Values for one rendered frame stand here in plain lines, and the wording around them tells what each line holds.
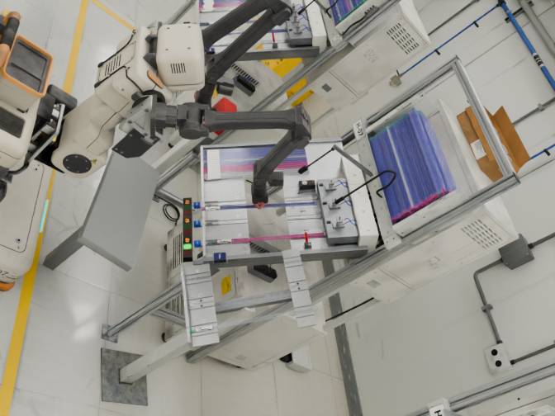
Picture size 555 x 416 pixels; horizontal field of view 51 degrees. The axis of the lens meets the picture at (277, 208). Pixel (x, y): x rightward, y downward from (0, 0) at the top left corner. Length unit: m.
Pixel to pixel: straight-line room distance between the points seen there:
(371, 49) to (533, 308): 1.80
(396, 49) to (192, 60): 1.94
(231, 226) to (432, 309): 1.88
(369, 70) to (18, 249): 2.28
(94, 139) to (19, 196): 0.60
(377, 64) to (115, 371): 2.30
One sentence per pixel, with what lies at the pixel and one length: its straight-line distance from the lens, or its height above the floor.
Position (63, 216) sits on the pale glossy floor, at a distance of 3.17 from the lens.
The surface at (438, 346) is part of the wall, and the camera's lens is 3.99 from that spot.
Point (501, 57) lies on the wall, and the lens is 4.85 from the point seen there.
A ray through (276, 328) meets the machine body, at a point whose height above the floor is 0.49.
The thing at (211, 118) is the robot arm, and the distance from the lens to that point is 1.97.
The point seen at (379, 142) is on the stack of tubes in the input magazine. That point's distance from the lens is 2.76.
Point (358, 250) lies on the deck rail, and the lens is 2.56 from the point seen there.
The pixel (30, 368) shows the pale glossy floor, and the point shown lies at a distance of 2.73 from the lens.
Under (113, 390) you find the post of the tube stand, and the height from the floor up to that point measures 0.01.
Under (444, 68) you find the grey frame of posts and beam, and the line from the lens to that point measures 2.88.
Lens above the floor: 2.24
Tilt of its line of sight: 29 degrees down
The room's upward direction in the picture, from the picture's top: 56 degrees clockwise
